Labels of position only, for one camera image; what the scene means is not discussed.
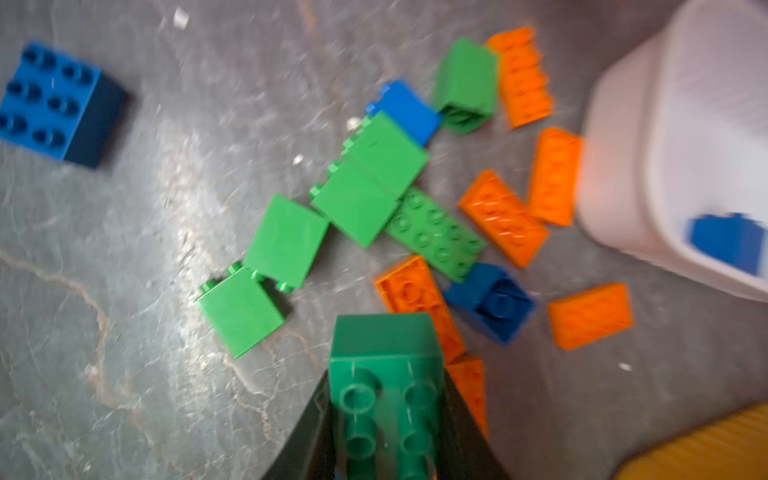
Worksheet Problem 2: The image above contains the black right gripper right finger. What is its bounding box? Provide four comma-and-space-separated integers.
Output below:
440, 371, 510, 480

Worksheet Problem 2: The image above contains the blue lego brick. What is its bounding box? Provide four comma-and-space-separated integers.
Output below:
689, 213, 767, 276

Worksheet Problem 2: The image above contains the green lego large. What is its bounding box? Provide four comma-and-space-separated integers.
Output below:
309, 112, 428, 248

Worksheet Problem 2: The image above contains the yellow plastic bin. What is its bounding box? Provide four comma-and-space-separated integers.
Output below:
615, 404, 767, 479

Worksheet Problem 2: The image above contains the white plastic bin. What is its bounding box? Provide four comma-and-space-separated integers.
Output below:
576, 1, 767, 302

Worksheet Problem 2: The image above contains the orange lego stack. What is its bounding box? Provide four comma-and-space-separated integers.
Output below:
446, 354, 488, 437

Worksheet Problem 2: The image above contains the green studded lego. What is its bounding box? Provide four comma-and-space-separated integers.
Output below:
384, 186, 486, 283

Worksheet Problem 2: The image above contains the blue lego cluster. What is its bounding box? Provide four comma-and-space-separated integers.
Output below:
365, 78, 442, 147

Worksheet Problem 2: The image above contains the green lego small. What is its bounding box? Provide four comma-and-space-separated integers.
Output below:
432, 37, 499, 134

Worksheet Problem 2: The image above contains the green lego lowest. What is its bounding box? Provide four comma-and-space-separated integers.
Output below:
195, 261, 285, 358

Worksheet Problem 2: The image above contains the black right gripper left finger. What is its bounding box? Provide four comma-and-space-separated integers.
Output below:
262, 372, 333, 480

